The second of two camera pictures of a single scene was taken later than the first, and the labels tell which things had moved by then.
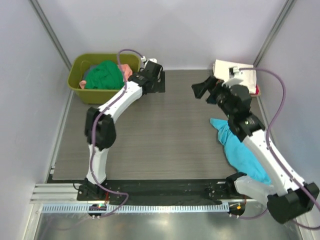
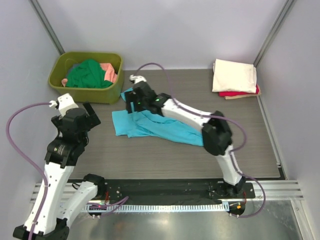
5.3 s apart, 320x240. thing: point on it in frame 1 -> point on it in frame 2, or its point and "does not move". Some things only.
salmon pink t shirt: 127,70 -> 110,73
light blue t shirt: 239,154 -> 144,123
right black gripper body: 222,93 -> 142,105
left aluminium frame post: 39,13 does not move
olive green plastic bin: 133,60 -> 110,95
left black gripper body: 154,80 -> 58,122
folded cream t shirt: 221,72 does not move
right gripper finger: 200,89 -> 131,96
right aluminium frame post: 284,13 does not move
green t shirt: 105,75 -> 88,73
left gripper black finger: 160,87 -> 94,119
